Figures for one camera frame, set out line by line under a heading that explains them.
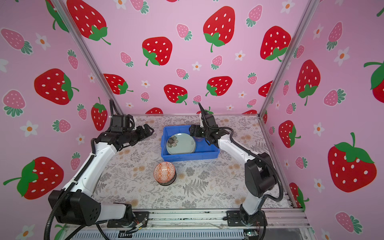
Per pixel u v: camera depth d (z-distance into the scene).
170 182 0.79
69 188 0.40
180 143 1.01
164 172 0.84
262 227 0.69
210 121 0.68
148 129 0.74
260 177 0.46
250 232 0.71
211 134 0.67
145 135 0.70
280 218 0.76
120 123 0.59
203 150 1.03
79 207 0.39
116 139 0.55
